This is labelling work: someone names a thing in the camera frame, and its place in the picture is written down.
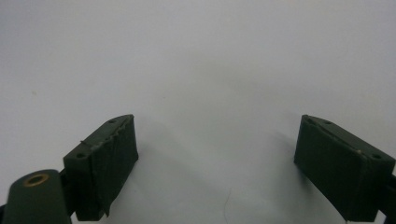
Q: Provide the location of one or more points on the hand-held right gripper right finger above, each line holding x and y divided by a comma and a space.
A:
339, 174

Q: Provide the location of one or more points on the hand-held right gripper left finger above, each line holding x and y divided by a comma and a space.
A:
102, 168

